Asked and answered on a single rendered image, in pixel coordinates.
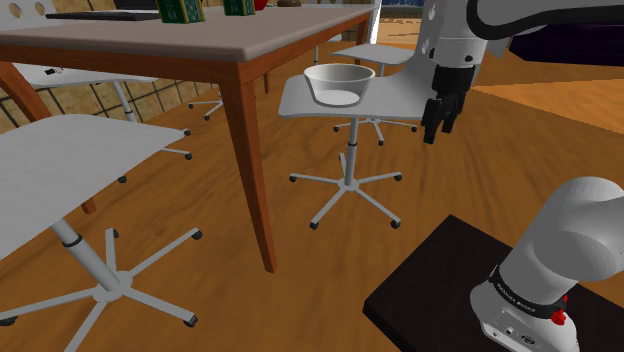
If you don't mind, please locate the green box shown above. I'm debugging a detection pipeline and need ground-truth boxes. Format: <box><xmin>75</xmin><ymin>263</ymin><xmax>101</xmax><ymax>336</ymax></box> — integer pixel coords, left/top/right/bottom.
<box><xmin>154</xmin><ymin>0</ymin><xmax>206</xmax><ymax>25</ymax></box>
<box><xmin>222</xmin><ymin>0</ymin><xmax>257</xmax><ymax>17</ymax></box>

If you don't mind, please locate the dark robot stand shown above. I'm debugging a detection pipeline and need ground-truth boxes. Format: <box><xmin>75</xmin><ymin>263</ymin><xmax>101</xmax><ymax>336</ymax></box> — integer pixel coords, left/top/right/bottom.
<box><xmin>362</xmin><ymin>213</ymin><xmax>624</xmax><ymax>352</ymax></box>

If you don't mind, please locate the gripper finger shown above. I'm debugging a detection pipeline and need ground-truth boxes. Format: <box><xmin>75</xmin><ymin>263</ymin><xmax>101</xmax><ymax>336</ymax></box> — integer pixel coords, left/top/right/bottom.
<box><xmin>440</xmin><ymin>93</ymin><xmax>468</xmax><ymax>135</ymax></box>
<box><xmin>420</xmin><ymin>97</ymin><xmax>448</xmax><ymax>145</ymax></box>

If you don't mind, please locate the white swivel chair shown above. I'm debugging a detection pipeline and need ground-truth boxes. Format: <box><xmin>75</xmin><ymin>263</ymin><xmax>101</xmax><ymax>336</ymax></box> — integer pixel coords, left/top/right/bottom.
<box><xmin>328</xmin><ymin>43</ymin><xmax>419</xmax><ymax>147</ymax></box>
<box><xmin>0</xmin><ymin>113</ymin><xmax>204</xmax><ymax>352</ymax></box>
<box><xmin>278</xmin><ymin>0</ymin><xmax>440</xmax><ymax>231</ymax></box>
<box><xmin>187</xmin><ymin>91</ymin><xmax>226</xmax><ymax>122</ymax></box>
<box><xmin>0</xmin><ymin>0</ymin><xmax>194</xmax><ymax>185</ymax></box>

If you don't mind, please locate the white bowl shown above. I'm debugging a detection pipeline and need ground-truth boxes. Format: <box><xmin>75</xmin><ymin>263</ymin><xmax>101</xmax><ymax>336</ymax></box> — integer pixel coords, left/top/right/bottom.
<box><xmin>303</xmin><ymin>63</ymin><xmax>377</xmax><ymax>108</ymax></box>

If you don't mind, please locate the wooden dining table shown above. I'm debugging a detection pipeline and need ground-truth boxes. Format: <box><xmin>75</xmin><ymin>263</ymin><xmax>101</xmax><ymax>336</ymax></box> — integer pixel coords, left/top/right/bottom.
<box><xmin>0</xmin><ymin>4</ymin><xmax>377</xmax><ymax>275</ymax></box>

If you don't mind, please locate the dark sofa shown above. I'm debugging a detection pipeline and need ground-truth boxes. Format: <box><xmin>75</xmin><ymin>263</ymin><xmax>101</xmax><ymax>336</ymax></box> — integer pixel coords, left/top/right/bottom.
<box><xmin>508</xmin><ymin>23</ymin><xmax>624</xmax><ymax>68</ymax></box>

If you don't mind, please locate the black laptop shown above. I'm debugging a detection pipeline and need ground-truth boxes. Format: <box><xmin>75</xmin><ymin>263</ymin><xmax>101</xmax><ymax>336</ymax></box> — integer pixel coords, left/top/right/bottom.
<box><xmin>44</xmin><ymin>0</ymin><xmax>163</xmax><ymax>22</ymax></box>

